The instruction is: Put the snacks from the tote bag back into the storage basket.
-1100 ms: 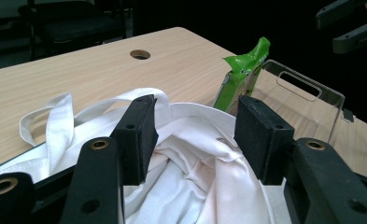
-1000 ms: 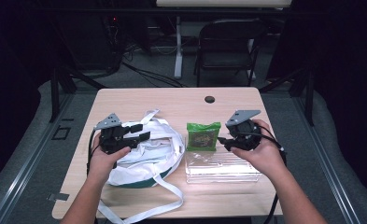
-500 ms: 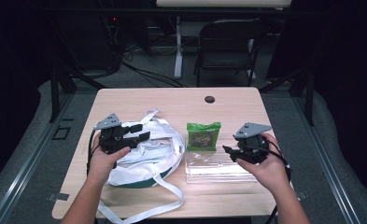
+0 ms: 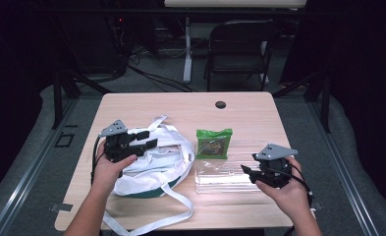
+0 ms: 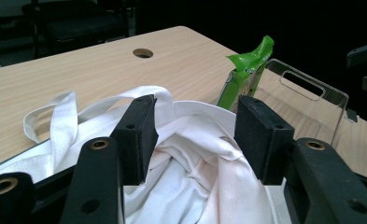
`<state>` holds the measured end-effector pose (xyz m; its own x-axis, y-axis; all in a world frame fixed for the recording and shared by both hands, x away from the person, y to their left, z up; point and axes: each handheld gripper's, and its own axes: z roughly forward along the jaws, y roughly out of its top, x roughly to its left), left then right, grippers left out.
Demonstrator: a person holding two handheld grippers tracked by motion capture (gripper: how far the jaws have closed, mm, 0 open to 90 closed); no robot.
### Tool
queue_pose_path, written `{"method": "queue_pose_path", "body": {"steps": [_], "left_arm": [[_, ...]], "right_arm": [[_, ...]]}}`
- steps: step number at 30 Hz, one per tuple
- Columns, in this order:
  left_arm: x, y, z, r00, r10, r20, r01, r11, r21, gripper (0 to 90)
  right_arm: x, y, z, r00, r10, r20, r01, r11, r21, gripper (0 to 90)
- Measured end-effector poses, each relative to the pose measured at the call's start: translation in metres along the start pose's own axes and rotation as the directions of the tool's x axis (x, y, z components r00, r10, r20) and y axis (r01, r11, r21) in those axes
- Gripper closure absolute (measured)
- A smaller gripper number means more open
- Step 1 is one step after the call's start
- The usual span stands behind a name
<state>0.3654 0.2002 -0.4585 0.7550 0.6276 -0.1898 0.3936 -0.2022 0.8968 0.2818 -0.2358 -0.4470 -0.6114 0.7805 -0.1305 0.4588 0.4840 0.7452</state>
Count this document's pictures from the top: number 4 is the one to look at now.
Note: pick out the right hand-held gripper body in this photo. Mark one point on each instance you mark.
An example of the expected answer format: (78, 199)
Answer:
(272, 170)

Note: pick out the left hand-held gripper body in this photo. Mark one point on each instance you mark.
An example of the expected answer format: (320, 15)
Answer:
(120, 147)

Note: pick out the white tote bag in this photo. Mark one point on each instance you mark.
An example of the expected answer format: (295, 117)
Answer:
(167, 164)

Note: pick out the clear plastic tray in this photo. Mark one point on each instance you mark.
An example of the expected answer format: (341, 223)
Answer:
(220, 180)

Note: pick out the green snack packet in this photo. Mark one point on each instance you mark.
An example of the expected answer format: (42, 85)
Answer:
(213, 144)

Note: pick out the person's left hand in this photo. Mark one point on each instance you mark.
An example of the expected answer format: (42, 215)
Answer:
(108, 175)

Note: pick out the person's right hand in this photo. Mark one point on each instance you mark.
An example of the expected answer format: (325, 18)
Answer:
(292, 196)

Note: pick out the black metal stand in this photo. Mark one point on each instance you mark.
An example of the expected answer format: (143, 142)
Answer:
(324, 98)
(58, 98)

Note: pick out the black folding chair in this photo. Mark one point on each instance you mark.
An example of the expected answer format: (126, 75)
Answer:
(243, 42)

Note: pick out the white desk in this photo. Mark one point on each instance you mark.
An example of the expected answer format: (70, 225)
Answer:
(234, 3)

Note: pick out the grey metal table bracket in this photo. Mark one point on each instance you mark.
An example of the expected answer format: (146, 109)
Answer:
(62, 207)
(318, 206)

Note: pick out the aluminium floor rail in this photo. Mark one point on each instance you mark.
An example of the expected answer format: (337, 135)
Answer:
(344, 177)
(27, 177)

